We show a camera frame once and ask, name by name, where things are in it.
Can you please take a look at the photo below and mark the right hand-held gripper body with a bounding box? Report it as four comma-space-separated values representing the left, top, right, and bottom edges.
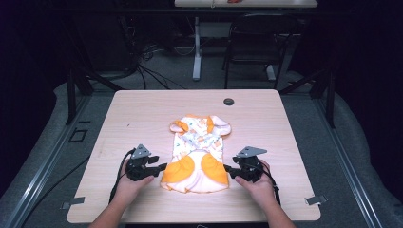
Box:
236, 145, 268, 184

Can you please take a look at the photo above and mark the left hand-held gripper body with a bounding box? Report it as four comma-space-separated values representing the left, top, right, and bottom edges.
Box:
125, 143, 160, 182

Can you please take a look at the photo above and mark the orange and white baby romper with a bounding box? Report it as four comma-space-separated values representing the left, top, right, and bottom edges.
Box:
160, 114, 233, 195

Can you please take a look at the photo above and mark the person's left hand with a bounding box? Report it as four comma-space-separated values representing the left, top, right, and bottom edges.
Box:
113, 158, 156, 204

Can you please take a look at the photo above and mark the person's right hand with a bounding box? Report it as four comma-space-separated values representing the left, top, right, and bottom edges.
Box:
234, 159, 280, 209

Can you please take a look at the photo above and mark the black metal stand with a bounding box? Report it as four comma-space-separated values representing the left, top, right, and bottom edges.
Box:
64, 61, 125, 125
278, 65, 337, 129

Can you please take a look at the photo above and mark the white desk with white legs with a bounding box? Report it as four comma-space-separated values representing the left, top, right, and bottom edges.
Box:
174, 0, 318, 82

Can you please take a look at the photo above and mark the black folding chair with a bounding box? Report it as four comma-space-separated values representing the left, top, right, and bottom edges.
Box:
221, 12, 300, 90

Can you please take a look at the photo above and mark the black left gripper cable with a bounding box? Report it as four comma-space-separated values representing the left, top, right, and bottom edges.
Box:
108, 147, 137, 204

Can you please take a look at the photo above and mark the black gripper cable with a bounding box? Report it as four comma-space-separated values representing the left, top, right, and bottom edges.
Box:
108, 147, 137, 204
259, 162, 282, 206

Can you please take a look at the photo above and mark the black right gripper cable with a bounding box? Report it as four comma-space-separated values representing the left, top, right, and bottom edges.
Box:
259, 162, 282, 206

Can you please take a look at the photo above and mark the grey metal table bracket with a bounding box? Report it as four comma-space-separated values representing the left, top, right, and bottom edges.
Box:
61, 196, 86, 211
304, 195, 328, 206

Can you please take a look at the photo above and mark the thin black floor cable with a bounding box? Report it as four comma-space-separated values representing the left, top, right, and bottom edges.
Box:
19, 155, 92, 228

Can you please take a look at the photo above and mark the aluminium floor rail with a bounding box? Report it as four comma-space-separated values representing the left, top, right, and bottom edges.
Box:
0, 94, 93, 228
312, 94, 385, 228

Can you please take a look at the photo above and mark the bundle of black floor cables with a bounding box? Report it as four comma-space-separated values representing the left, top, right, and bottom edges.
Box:
134, 39, 189, 91

